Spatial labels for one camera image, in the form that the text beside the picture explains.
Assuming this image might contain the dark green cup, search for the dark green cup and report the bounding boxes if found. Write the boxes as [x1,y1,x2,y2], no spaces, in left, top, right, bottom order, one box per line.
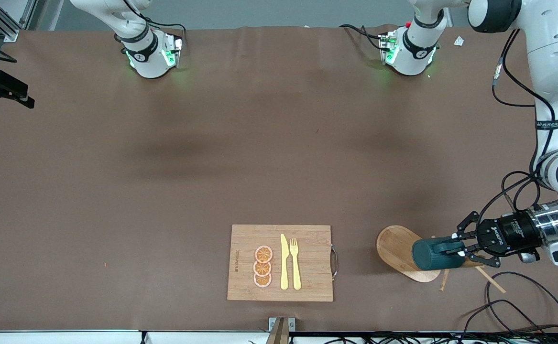
[412,238,466,271]

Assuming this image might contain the left arm base connector block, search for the left arm base connector block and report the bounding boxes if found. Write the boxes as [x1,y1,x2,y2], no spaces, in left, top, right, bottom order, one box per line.
[379,31,400,65]

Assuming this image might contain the right arm base connector block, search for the right arm base connector block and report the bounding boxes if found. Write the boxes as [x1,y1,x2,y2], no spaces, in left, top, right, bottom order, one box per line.
[162,32,184,68]

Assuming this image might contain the wooden mug rack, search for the wooden mug rack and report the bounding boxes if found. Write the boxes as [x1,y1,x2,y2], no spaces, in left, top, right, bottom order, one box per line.
[376,225,506,293]

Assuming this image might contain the bamboo cutting board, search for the bamboo cutting board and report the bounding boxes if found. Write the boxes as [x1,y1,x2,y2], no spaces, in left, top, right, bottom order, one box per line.
[227,225,339,302]

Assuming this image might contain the yellow plastic fork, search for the yellow plastic fork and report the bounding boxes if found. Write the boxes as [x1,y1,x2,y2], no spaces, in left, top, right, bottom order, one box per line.
[290,238,302,291]

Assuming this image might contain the yellow plastic knife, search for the yellow plastic knife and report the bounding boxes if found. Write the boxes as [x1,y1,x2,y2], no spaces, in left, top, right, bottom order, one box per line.
[280,234,289,290]

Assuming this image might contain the black floor cable large loop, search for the black floor cable large loop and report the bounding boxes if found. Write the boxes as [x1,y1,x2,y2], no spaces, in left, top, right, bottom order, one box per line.
[485,271,558,342]

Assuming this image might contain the black floor cable small loop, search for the black floor cable small loop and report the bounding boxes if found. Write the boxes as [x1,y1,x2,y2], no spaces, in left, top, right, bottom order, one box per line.
[458,300,554,342]

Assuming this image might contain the aluminium frame profile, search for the aluminium frame profile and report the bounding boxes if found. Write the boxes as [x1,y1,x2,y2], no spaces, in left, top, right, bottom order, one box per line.
[0,0,38,43]

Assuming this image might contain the right arm base black cable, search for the right arm base black cable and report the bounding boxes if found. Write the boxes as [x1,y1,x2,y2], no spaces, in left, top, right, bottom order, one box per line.
[123,0,187,39]

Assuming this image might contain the arm base black cable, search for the arm base black cable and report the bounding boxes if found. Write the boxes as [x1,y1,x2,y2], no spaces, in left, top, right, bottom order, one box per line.
[339,24,387,51]
[123,0,187,39]

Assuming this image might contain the metal bracket with wood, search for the metal bracket with wood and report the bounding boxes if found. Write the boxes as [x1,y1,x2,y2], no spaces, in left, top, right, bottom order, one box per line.
[265,317,296,344]

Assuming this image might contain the left arm base black cable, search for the left arm base black cable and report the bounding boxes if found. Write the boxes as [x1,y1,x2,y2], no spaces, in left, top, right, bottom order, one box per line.
[339,24,387,51]

